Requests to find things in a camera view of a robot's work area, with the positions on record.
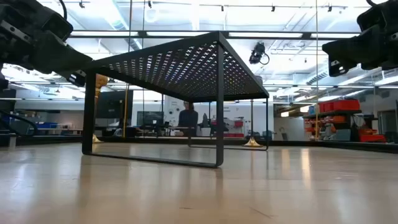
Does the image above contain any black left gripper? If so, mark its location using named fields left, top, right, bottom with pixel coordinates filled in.
left=0, top=0, right=94, bottom=88

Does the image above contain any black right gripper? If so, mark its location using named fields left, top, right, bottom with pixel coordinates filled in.
left=322, top=0, right=398, bottom=78

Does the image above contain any tall gold candlestick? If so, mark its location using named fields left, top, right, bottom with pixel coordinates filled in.
left=243, top=98, right=264, bottom=148

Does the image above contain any black perforated metal shelf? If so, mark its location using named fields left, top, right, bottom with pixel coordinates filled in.
left=81, top=30, right=271, bottom=169

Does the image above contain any black storage rack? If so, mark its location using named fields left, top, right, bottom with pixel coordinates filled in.
left=303, top=108, right=388, bottom=143

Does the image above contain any large black screen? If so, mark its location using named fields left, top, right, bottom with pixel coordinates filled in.
left=95, top=90, right=134, bottom=119

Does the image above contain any blue storage bin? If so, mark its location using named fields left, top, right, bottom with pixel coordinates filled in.
left=34, top=121, right=59, bottom=129

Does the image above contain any flat red storage bin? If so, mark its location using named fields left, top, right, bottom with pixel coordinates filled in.
left=359, top=133, right=387, bottom=143

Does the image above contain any small black monitor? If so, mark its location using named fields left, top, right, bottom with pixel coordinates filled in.
left=136, top=111, right=165, bottom=127

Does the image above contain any person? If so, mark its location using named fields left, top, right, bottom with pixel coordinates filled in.
left=177, top=101, right=200, bottom=138

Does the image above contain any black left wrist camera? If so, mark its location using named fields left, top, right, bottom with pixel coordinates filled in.
left=39, top=6, right=75, bottom=42

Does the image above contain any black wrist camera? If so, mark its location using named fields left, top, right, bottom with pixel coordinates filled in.
left=356, top=3, right=389, bottom=34
left=39, top=6, right=75, bottom=42

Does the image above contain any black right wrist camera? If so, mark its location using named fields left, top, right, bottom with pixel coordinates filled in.
left=356, top=3, right=389, bottom=34

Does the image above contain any black camera cable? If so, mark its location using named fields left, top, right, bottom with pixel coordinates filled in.
left=58, top=0, right=68, bottom=20

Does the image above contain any black overhead frame bar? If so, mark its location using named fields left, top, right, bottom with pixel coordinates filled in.
left=67, top=30, right=363, bottom=40

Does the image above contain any black looping cable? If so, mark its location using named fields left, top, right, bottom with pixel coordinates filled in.
left=0, top=109, right=39, bottom=138

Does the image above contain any black overhead camera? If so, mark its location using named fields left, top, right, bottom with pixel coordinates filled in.
left=248, top=42, right=271, bottom=66

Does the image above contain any black aluminium table frame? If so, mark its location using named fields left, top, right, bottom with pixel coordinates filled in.
left=0, top=134, right=398, bottom=154

